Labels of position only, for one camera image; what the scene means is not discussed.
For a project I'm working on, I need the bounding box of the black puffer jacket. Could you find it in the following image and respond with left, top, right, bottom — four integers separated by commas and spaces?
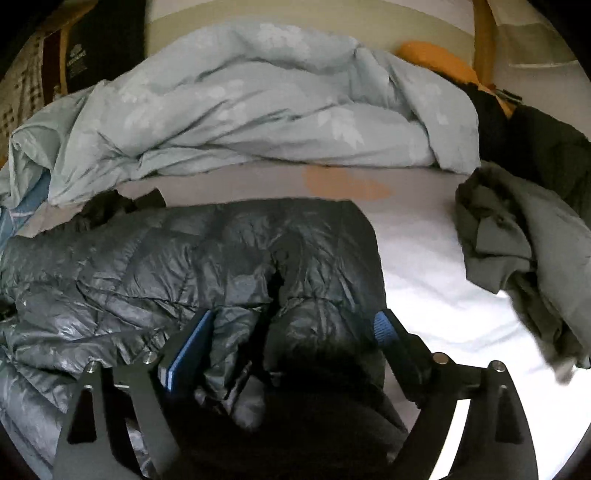
0, 189, 411, 480

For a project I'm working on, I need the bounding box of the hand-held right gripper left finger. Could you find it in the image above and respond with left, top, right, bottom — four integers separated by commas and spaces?
53, 309, 218, 480

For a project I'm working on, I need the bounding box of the black printed bag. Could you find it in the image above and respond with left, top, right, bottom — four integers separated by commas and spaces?
41, 0, 146, 100

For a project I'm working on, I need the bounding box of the wooden bunk bed frame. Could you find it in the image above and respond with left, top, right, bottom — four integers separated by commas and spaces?
471, 0, 497, 88

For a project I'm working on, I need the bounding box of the orange pillow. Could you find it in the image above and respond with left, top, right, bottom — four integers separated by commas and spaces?
397, 41, 515, 118

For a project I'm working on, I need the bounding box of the dark green jacket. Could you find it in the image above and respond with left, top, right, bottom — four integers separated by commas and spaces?
462, 83, 591, 222

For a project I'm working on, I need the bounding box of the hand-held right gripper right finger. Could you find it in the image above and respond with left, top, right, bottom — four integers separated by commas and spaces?
373, 308, 539, 480

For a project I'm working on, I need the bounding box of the olive green garment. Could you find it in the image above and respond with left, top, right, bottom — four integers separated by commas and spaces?
455, 161, 591, 384

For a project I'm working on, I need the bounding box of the light blue leaf-print duvet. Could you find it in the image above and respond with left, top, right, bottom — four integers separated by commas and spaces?
7, 21, 481, 208

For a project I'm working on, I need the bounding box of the white printed bed sheet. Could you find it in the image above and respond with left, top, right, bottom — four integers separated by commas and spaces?
0, 161, 578, 480

